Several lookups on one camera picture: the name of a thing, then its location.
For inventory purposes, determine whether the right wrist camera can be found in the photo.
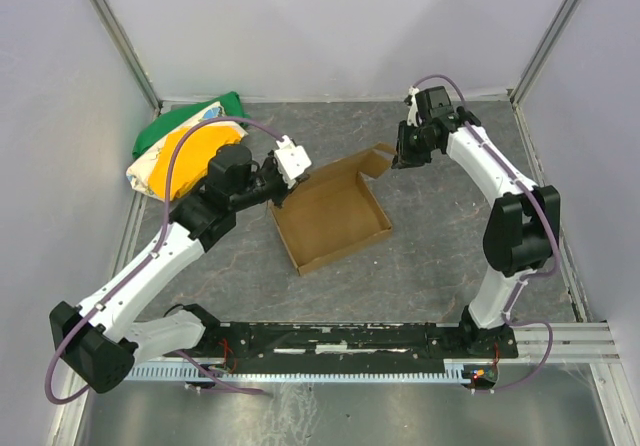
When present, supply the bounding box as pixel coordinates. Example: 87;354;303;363
404;86;456;127

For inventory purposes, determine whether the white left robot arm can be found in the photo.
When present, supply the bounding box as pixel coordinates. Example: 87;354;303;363
49;138;311;394

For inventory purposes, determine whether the green yellow white cloth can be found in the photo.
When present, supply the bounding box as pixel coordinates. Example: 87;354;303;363
126;91;247;201

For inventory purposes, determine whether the aluminium frame rail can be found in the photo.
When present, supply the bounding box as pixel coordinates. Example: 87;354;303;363
505;322;621;365

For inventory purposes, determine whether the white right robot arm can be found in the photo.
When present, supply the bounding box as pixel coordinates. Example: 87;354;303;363
392;107;561;331

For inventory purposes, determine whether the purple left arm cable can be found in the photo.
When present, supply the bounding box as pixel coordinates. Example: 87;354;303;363
44;116;286;405

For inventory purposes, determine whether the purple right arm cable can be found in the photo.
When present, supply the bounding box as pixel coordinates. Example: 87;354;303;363
409;74;561;393

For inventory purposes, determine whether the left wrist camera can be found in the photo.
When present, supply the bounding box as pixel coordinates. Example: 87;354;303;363
274;135;312;189

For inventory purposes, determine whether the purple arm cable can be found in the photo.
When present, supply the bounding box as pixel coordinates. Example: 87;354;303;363
409;74;561;393
44;116;286;405

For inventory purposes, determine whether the brown cardboard box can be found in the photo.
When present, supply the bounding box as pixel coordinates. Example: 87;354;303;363
270;143;395;276

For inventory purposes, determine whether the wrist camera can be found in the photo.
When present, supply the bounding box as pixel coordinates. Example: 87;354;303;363
274;135;312;189
404;86;456;127

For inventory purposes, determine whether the light blue slotted cable duct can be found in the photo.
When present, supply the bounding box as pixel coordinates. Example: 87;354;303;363
126;361;470;385

